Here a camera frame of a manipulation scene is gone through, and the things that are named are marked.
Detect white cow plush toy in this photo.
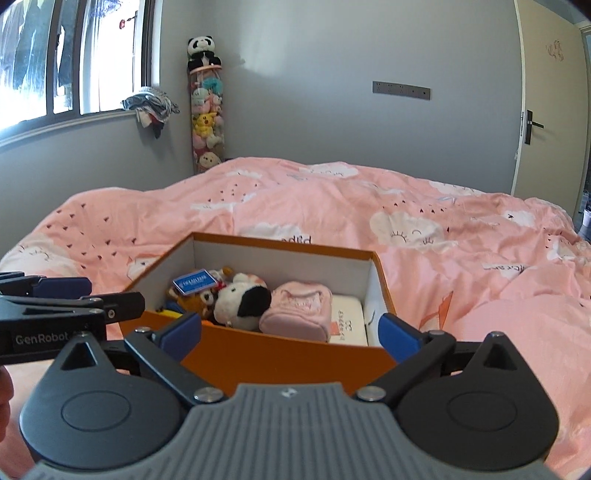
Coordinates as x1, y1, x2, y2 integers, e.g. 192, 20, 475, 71
213, 272, 273, 331

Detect window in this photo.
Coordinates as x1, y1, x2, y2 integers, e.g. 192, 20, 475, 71
0, 0, 160, 145

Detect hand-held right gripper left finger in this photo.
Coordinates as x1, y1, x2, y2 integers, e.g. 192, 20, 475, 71
46, 313, 227, 409

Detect grey wall socket strip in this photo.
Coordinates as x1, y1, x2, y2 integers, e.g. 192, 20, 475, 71
372, 80, 431, 101

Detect cream door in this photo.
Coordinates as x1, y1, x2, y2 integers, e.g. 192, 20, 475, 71
510, 0, 591, 208

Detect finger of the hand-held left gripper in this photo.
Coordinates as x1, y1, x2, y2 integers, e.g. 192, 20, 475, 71
0, 272, 93, 300
0, 292, 146, 324

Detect long white box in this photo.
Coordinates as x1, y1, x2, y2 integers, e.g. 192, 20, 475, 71
329, 295, 370, 347

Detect blue card with white border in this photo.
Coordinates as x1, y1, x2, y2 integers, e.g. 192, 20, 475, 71
172, 269, 219, 295

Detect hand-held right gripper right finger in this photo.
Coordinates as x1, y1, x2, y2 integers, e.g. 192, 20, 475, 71
355, 313, 534, 409

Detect white pink striped plush toy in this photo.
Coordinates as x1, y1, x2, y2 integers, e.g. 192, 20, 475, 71
165, 265, 236, 325

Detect panda plush toy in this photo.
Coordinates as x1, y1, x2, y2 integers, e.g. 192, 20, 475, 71
187, 36, 221, 70

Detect bundle of clothes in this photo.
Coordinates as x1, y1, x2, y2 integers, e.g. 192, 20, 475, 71
121, 86, 181, 139

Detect pink fabric pouch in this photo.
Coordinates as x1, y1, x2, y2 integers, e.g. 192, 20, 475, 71
259, 281, 334, 342

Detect black door handle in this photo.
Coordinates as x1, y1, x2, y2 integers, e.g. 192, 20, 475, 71
522, 110, 546, 147

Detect orange cardboard box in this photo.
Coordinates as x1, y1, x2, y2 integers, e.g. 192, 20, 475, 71
119, 232, 399, 397

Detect pink printed blanket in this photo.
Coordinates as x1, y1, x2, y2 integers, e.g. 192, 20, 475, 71
0, 157, 591, 480

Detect clear tube of plush toys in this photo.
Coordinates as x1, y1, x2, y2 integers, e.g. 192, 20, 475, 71
187, 65, 227, 175

